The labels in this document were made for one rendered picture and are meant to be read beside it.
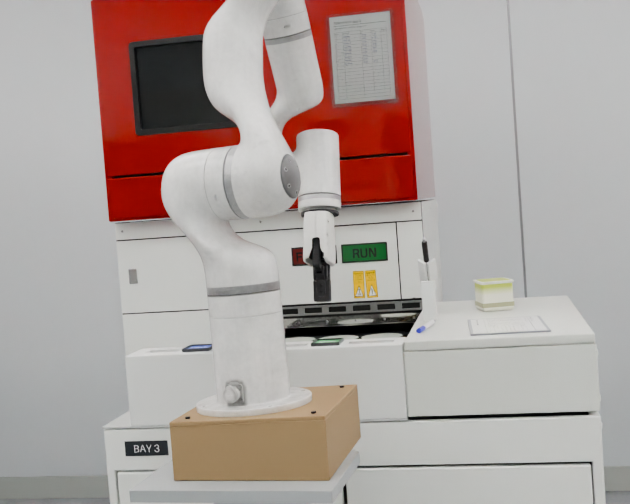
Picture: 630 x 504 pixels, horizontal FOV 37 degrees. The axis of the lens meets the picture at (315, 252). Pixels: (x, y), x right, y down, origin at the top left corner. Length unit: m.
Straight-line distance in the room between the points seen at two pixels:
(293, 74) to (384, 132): 0.60
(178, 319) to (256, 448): 1.10
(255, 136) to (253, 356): 0.34
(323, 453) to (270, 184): 0.42
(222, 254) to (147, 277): 1.06
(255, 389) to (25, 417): 3.04
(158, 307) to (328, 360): 0.84
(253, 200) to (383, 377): 0.49
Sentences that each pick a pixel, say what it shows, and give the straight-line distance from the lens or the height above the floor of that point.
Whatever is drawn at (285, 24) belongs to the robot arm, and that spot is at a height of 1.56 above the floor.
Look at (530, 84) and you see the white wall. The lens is 3.87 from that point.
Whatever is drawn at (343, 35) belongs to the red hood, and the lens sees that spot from 2.37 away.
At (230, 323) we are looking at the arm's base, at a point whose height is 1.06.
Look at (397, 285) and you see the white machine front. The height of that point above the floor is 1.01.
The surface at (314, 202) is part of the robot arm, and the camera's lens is 1.80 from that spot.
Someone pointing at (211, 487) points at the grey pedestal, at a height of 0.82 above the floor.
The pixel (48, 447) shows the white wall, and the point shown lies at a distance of 4.46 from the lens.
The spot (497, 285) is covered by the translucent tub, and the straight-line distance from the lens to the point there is 2.13.
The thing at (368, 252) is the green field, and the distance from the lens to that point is 2.38.
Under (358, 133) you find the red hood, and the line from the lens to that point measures 2.34.
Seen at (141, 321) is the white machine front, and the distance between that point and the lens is 2.56.
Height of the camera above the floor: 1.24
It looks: 3 degrees down
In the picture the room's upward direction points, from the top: 4 degrees counter-clockwise
